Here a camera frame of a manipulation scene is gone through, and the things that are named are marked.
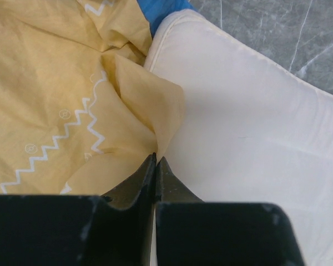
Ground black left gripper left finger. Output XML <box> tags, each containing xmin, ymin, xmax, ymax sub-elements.
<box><xmin>0</xmin><ymin>154</ymin><xmax>157</xmax><ymax>265</ymax></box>

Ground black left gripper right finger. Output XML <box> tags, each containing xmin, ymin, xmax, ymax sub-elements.
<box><xmin>155</xmin><ymin>158</ymin><xmax>305</xmax><ymax>265</ymax></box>

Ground cream pillow with bear print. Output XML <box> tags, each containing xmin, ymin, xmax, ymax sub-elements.
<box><xmin>145</xmin><ymin>9</ymin><xmax>333</xmax><ymax>265</ymax></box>

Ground blue and yellow pillowcase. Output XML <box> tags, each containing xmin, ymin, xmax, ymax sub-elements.
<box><xmin>0</xmin><ymin>1</ymin><xmax>190</xmax><ymax>195</ymax></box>

